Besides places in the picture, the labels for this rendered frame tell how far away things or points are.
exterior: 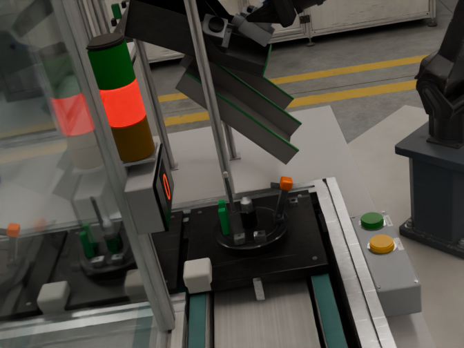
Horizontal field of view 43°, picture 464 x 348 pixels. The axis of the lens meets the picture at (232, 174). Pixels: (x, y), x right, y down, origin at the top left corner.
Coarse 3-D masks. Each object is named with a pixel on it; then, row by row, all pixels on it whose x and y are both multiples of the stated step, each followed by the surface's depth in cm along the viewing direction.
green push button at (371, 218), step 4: (372, 212) 107; (364, 216) 106; (368, 216) 106; (372, 216) 106; (376, 216) 106; (380, 216) 105; (360, 220) 106; (364, 220) 105; (368, 220) 105; (372, 220) 105; (376, 220) 105; (380, 220) 104; (364, 224) 105; (368, 224) 104; (372, 224) 104; (376, 224) 104; (380, 224) 104; (368, 228) 105; (372, 228) 104; (376, 228) 104
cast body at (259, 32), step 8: (256, 8) 114; (240, 16) 118; (240, 24) 118; (248, 24) 116; (256, 24) 116; (264, 24) 115; (248, 32) 117; (256, 32) 117; (264, 32) 116; (272, 32) 117; (256, 40) 117; (264, 40) 117
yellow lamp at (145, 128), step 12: (144, 120) 75; (120, 132) 74; (132, 132) 74; (144, 132) 75; (120, 144) 75; (132, 144) 75; (144, 144) 76; (120, 156) 77; (132, 156) 76; (144, 156) 76
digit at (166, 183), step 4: (164, 168) 82; (160, 172) 78; (164, 172) 81; (160, 176) 78; (164, 176) 81; (164, 180) 80; (164, 184) 80; (168, 184) 83; (164, 188) 79; (168, 188) 82; (164, 192) 79; (168, 192) 82; (168, 196) 81; (168, 200) 81; (168, 204) 80; (168, 208) 80
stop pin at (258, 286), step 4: (256, 280) 97; (260, 280) 97; (256, 284) 97; (260, 284) 97; (256, 288) 98; (260, 288) 98; (256, 292) 98; (260, 292) 98; (256, 296) 99; (260, 296) 98
